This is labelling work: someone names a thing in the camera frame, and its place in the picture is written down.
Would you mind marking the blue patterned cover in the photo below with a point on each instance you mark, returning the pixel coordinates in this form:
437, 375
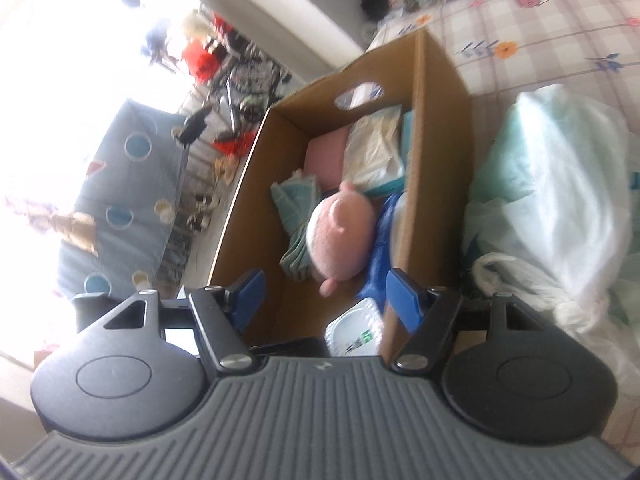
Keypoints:
125, 185

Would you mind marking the white plastic packet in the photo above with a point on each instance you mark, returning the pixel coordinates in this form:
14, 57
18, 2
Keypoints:
355, 330

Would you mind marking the cluttered rack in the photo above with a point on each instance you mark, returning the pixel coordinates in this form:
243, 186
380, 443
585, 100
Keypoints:
225, 75

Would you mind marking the brown cardboard box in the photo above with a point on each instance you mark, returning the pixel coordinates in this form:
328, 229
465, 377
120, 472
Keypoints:
440, 110

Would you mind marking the white plastic bag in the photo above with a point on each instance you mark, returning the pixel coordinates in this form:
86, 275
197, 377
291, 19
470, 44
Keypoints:
550, 185

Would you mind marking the teal cloth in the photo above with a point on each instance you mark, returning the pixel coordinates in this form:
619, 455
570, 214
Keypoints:
295, 200

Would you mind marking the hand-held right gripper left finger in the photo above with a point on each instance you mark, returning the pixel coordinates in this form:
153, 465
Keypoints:
250, 295

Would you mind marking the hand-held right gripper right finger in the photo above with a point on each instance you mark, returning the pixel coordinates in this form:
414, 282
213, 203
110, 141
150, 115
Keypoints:
402, 300

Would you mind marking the blue white bandage box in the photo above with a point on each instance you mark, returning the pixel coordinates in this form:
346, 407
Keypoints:
407, 140

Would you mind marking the white tissue pack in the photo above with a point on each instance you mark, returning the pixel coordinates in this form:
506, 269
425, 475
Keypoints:
375, 150

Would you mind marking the pink plush toy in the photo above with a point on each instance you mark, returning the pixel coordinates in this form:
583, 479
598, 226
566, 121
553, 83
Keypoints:
340, 230

